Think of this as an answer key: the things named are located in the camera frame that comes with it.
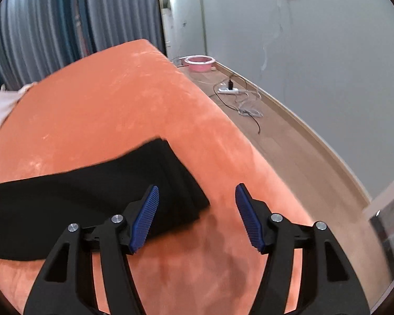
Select teal curtain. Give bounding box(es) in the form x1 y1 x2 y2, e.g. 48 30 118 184
77 0 94 56

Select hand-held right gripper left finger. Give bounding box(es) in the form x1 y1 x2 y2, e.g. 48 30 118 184
23 185 160 315

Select white hanging wall cable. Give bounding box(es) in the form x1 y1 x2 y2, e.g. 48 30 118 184
260 0 286 73

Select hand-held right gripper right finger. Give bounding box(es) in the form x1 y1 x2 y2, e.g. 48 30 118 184
235 183 371 315

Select white cable bundle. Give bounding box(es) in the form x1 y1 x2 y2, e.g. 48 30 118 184
237 101 265 118

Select white bed sheet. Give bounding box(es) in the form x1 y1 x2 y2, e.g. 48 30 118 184
0 83 37 146

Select white power strip with cables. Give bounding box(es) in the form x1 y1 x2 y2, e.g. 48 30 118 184
213 75 262 135

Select grey curtain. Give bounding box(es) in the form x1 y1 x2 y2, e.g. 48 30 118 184
0 0 166 91

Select black pants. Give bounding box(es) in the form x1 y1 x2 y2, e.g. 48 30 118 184
0 138 211 260

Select pink basin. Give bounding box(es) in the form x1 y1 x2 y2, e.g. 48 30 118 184
183 55 216 73

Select pale door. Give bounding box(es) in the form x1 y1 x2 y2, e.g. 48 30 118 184
166 0 206 60

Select grey cabinet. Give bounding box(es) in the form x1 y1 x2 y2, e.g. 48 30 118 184
369 184 394 271

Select orange blanket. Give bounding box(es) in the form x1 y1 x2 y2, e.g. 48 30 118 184
0 39 386 315

